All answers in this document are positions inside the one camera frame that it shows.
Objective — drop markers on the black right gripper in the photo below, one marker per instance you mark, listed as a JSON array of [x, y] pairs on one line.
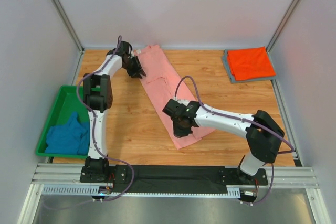
[[180, 129]]

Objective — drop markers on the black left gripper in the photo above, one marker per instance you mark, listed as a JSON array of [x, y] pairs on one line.
[[134, 66]]

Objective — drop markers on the pink t-shirt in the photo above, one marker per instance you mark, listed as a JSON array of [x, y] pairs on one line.
[[160, 84]]

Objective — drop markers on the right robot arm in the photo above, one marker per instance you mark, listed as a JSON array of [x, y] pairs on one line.
[[263, 135]]

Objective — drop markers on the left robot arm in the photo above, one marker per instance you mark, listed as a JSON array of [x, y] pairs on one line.
[[97, 97]]

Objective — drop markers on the folded grey t-shirt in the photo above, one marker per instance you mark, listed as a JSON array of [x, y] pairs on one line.
[[233, 79]]

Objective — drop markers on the green plastic tray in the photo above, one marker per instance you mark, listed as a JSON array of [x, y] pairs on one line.
[[66, 102]]

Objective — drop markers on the folded orange t-shirt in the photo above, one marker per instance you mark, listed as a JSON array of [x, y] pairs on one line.
[[250, 63]]

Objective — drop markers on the blue t-shirt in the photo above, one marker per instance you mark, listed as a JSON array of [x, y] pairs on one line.
[[72, 138]]

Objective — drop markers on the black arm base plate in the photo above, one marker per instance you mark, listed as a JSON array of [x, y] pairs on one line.
[[123, 173]]

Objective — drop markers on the white slotted cable duct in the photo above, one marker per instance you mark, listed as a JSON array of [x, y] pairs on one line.
[[99, 191]]

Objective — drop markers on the aluminium frame rail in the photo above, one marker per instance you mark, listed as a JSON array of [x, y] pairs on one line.
[[284, 177]]

